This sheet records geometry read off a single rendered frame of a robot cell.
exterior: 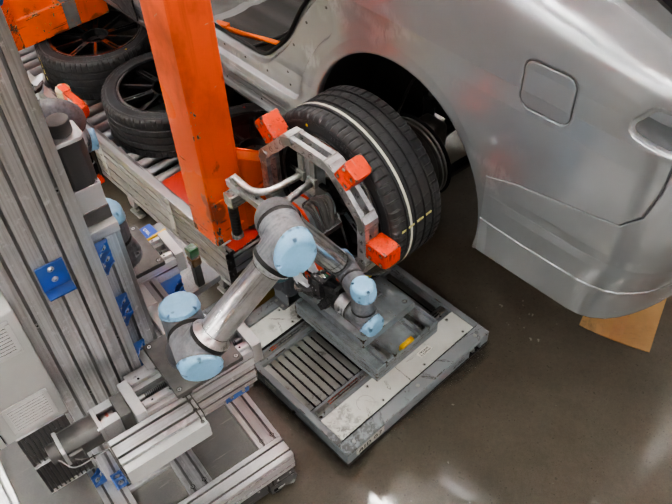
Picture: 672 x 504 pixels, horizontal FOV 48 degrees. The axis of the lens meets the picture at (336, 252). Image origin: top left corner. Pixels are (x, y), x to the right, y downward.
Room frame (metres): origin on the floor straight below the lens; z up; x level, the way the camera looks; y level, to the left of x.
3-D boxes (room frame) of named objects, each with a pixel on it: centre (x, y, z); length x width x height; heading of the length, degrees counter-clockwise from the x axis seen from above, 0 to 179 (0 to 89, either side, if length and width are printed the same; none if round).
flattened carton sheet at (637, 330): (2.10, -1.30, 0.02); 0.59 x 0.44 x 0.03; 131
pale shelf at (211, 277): (2.08, 0.66, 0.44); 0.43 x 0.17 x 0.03; 41
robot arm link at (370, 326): (1.40, -0.07, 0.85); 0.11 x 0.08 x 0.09; 41
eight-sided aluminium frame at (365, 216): (1.91, 0.06, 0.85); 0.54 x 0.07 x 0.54; 41
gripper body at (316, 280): (1.52, 0.03, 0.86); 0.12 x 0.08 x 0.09; 41
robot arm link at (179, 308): (1.33, 0.44, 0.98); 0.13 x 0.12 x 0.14; 22
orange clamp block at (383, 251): (1.68, -0.15, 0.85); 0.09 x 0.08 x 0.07; 41
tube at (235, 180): (1.91, 0.21, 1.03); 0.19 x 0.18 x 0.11; 131
